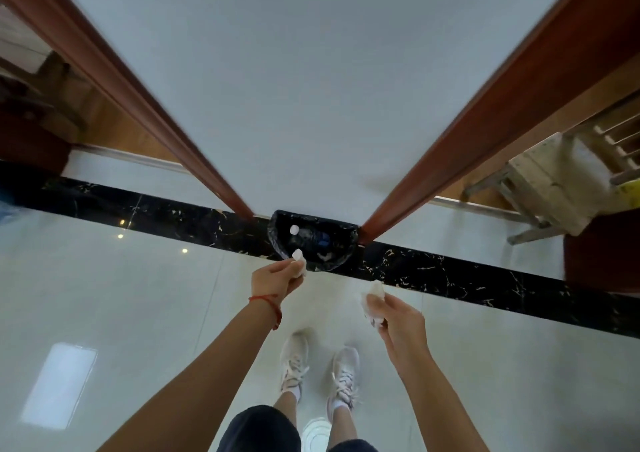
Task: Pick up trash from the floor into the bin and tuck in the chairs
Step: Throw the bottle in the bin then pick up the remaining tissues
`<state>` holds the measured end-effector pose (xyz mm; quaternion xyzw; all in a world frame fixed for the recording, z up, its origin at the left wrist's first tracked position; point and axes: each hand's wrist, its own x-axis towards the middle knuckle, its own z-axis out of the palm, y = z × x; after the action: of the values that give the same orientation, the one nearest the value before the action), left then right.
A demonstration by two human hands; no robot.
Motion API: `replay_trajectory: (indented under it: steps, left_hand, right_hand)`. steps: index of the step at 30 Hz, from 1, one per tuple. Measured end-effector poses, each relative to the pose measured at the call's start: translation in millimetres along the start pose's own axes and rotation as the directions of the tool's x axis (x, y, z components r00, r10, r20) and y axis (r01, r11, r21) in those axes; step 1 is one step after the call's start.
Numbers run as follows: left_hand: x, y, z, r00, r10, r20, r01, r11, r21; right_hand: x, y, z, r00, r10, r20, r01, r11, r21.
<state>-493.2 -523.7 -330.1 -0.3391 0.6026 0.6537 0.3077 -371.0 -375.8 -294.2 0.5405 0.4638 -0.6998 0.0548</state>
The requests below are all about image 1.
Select person's right hand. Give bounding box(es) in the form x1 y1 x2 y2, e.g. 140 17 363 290
365 293 432 373

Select person's left hand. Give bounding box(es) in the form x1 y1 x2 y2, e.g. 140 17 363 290
251 258 307 309

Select blue label plastic bottle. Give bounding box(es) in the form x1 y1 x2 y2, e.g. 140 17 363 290
289 224 335 253

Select person's right forearm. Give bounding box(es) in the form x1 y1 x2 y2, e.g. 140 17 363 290
387 351 491 452

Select person's left forearm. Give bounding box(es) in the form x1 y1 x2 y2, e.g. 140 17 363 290
97 306 281 452

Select black lined trash bin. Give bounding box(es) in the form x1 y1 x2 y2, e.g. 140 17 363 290
267 210 360 273

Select person's left shoe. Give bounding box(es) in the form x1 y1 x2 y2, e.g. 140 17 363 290
279 331 310 403

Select person's right leg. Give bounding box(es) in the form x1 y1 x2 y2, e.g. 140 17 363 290
327 406 359 447

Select person's leg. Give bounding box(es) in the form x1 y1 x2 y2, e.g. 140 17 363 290
273 391 302 433
327 406 359 447

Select person's left leg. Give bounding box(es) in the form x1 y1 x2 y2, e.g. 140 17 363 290
273 391 302 433

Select metal door threshold strip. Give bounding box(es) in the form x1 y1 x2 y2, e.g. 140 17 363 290
429 195 531 225
73 144 193 173

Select dark blue trousers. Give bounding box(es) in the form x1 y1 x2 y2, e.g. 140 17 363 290
217 405 379 452

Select yellow plastic object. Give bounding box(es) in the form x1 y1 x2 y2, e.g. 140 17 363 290
609 179 640 213

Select reddish brown wooden door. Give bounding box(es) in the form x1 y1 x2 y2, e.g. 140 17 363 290
0 111 72 175

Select red string bracelet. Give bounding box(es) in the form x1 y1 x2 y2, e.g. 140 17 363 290
248 294 283 331

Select reddish brown door frame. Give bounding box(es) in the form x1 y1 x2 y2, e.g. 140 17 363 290
0 0 256 220
359 0 640 295

